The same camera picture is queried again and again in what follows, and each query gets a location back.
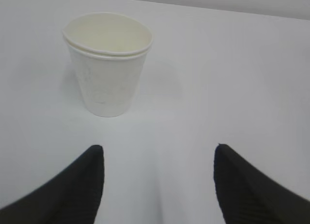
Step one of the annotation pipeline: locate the white paper cup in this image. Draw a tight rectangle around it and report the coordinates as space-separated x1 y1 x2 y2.
62 13 153 117

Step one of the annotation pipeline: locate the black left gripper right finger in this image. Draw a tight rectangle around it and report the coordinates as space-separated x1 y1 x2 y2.
213 144 310 224

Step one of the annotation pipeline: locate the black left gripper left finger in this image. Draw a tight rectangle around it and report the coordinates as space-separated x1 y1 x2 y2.
0 145 104 224

